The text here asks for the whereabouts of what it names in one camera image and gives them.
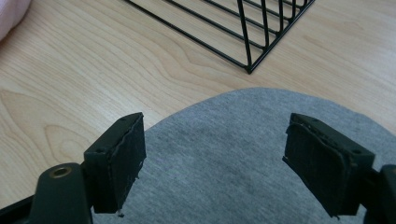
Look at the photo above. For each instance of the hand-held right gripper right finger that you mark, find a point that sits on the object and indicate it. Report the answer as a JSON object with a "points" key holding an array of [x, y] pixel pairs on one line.
{"points": [[323, 168]]}

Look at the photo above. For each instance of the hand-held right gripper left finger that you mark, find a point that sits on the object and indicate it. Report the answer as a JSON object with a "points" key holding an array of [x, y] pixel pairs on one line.
{"points": [[118, 168]]}

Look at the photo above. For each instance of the grey cloth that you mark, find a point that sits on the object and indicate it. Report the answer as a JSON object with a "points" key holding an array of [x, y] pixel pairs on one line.
{"points": [[218, 149]]}

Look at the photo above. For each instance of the pink knitted cloth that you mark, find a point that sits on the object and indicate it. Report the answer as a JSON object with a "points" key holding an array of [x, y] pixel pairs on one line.
{"points": [[11, 14]]}

